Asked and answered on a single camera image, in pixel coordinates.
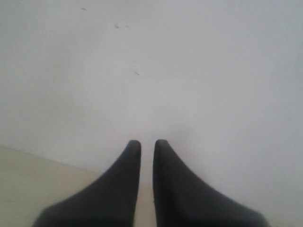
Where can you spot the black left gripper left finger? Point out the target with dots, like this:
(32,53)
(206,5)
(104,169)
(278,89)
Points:
(109,201)

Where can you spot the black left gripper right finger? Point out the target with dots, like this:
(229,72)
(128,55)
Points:
(182,199)

